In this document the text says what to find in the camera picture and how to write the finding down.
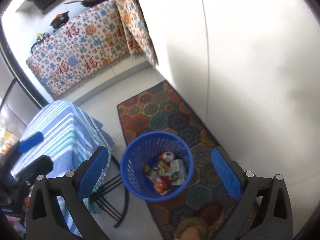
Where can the blue striped tablecloth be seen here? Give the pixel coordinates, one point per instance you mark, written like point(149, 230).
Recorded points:
point(60, 125)

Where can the white drink carton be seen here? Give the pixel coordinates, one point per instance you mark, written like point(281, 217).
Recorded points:
point(179, 171)

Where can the white kitchen cabinet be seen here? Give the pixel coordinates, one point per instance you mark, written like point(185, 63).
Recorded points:
point(250, 67)

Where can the colourful hexagon rug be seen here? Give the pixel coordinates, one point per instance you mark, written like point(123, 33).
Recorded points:
point(162, 110)

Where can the yellow cardboard box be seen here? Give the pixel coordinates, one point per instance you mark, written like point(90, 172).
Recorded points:
point(10, 137)

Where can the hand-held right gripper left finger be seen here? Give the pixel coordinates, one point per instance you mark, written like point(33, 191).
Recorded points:
point(93, 172)

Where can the black metal table frame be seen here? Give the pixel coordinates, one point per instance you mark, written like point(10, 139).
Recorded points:
point(120, 200)

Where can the grey refrigerator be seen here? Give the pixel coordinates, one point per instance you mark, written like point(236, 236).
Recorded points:
point(20, 97)

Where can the orange snack wrapper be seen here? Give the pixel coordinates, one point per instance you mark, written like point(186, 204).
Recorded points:
point(160, 188)

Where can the black clay pot red lid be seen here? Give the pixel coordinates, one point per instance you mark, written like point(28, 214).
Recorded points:
point(59, 21)

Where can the narrow printed blanket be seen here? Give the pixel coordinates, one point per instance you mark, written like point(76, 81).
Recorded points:
point(136, 25)

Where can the large printed blanket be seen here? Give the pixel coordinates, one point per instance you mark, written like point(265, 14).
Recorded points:
point(82, 55)

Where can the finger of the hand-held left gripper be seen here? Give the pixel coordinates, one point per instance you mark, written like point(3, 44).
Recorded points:
point(37, 165)
point(31, 142)

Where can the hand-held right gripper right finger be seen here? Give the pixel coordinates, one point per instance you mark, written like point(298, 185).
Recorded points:
point(226, 173)

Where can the crushed drink can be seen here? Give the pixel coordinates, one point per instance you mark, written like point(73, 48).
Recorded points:
point(167, 156)

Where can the blue plastic basket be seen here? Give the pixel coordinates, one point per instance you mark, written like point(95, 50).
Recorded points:
point(130, 155)

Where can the brown plush slipper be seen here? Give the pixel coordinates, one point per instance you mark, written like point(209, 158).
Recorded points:
point(197, 225)

